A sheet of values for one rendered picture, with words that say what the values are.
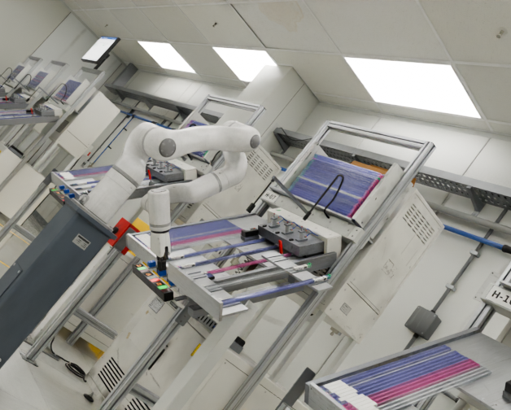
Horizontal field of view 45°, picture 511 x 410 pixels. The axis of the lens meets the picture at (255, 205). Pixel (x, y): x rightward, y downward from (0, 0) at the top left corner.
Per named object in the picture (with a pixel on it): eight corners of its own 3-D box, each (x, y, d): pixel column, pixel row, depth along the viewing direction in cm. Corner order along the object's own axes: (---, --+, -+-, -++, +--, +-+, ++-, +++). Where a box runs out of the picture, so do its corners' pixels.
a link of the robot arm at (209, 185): (198, 167, 260) (135, 194, 247) (218, 174, 248) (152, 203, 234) (204, 185, 264) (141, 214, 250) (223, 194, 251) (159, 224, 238)
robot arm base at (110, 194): (79, 207, 212) (114, 167, 215) (64, 194, 228) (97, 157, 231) (118, 237, 223) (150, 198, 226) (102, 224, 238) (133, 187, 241)
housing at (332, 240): (325, 268, 270) (327, 237, 266) (266, 236, 310) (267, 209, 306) (340, 264, 274) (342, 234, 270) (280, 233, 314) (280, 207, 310)
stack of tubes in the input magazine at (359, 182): (348, 217, 272) (383, 171, 276) (284, 191, 313) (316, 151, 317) (362, 233, 279) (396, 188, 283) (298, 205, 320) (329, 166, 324)
